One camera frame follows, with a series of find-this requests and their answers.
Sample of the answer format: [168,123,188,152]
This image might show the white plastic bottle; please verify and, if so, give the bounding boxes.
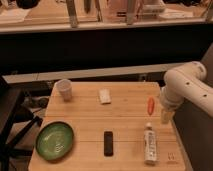
[144,122,157,165]

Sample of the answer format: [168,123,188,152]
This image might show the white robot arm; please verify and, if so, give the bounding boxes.
[159,61,213,124]

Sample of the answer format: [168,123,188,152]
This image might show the green ceramic bowl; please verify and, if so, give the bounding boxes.
[35,121,74,161]

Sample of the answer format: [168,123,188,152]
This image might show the orange carrot toy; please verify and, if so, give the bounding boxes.
[147,97,155,115]

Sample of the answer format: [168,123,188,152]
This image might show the black rectangular remote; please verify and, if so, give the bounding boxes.
[104,131,113,156]

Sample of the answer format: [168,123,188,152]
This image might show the white paper cup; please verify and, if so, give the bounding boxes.
[56,79,72,101]

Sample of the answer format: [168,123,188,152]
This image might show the black chair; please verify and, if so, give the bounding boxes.
[0,75,42,171]

